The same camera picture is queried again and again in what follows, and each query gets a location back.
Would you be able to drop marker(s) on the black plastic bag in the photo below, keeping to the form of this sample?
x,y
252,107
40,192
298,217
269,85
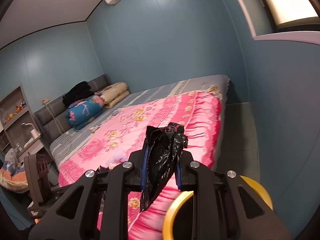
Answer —
x,y
165,144

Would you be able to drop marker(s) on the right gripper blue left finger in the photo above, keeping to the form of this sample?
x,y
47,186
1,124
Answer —
x,y
144,169

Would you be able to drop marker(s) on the grey upholstered headboard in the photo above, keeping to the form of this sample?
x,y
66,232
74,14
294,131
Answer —
x,y
51,119

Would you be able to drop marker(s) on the grey striped bed mattress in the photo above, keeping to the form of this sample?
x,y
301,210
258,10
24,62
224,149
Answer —
x,y
67,144

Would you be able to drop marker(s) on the black clothing pile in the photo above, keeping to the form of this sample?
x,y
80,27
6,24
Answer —
x,y
80,91

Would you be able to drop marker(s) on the white desk lamp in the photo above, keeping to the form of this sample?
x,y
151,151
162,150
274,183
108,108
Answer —
x,y
35,134

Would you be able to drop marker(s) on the blue floral folded quilt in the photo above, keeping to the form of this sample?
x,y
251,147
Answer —
x,y
82,112

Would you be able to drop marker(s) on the pink floral quilt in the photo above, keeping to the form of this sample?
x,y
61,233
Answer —
x,y
141,146

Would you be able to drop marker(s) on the wall power socket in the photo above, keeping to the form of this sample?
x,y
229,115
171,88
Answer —
x,y
45,101

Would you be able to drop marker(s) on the yellow rimmed black trash bin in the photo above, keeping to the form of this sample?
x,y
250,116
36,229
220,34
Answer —
x,y
180,217

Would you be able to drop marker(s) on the window with white frame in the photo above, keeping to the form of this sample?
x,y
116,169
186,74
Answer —
x,y
282,20

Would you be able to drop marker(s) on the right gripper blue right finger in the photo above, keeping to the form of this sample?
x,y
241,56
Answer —
x,y
178,173

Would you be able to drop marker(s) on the purple foam net bundle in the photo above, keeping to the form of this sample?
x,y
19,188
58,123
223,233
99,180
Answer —
x,y
118,158

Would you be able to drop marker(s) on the orange grey blanket on chair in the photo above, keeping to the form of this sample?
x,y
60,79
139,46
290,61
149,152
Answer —
x,y
13,176

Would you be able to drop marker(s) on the small cloth item on bed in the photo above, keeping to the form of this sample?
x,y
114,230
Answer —
x,y
94,129

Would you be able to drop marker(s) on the beige folded quilt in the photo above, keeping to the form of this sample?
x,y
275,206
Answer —
x,y
114,94

